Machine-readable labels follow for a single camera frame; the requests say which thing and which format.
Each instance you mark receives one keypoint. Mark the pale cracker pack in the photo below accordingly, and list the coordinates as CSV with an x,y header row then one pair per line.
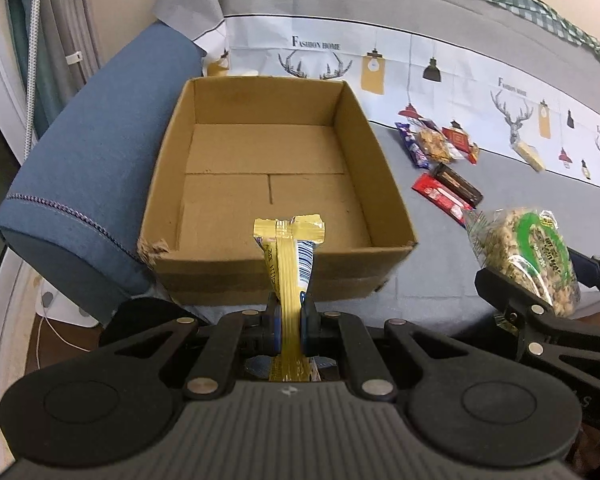
x,y
529,154

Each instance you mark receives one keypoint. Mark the clear bag of crackers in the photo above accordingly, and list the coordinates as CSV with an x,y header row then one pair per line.
x,y
436,146

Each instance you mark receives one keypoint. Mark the green label nut bag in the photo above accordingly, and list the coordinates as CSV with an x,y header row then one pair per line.
x,y
525,245

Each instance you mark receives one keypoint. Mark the brown cardboard box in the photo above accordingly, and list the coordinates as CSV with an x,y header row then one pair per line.
x,y
238,149

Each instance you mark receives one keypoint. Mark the yellow candy packet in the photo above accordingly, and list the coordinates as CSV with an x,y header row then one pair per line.
x,y
288,247

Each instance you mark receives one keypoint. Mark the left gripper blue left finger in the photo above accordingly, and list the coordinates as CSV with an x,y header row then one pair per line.
x,y
273,322

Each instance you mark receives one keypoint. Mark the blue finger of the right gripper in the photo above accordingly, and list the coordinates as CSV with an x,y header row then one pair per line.
x,y
504,294
587,268

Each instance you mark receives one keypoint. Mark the garment steamer with hose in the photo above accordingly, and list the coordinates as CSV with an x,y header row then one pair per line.
x,y
32,71

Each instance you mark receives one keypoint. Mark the purple snack bar packet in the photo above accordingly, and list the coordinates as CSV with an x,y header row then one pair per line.
x,y
414,152

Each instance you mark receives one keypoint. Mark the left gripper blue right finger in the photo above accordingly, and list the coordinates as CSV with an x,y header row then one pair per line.
x,y
310,321

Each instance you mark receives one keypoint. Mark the dark brown chocolate bar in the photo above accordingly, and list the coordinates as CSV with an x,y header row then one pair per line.
x,y
458,184

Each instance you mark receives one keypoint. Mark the red square snack packet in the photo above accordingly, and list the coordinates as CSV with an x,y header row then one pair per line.
x,y
458,138

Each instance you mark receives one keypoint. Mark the red wafer bar packet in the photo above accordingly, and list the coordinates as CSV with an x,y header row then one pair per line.
x,y
441,196

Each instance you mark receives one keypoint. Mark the grey curtain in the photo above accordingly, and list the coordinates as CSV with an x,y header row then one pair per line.
x,y
69,35

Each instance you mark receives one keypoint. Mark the red-yellow nougat candy packet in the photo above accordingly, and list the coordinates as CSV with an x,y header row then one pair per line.
x,y
473,154

